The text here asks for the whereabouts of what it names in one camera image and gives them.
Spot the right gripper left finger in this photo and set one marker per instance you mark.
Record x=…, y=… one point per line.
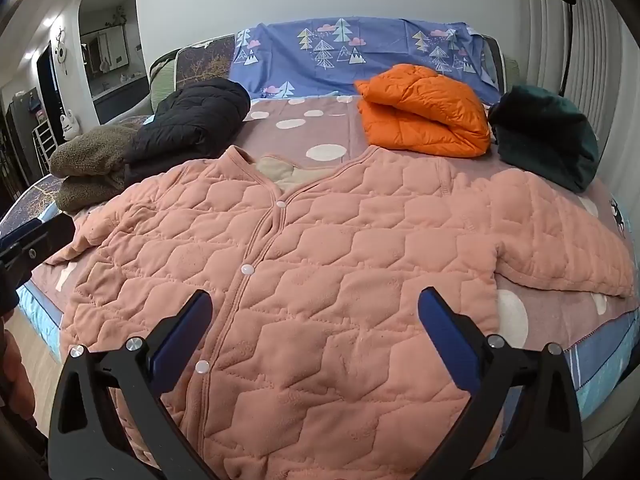
x=108, y=421

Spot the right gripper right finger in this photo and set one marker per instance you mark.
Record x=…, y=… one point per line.
x=522, y=420

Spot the pink quilted jacket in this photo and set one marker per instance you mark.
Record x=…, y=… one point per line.
x=317, y=366

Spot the olive brown fleece garment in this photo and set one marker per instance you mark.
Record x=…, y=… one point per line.
x=91, y=167

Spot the black puffer jacket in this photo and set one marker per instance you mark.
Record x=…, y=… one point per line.
x=197, y=121

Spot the dark tree-print cushion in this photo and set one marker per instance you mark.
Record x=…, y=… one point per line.
x=205, y=60

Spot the dark green garment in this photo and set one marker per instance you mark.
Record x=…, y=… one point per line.
x=541, y=132

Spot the orange puffer jacket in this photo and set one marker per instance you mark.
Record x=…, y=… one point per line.
x=413, y=108

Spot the blue tree-print sheet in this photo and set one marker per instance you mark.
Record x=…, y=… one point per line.
x=327, y=55

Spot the grey curtain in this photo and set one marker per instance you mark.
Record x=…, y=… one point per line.
x=603, y=80

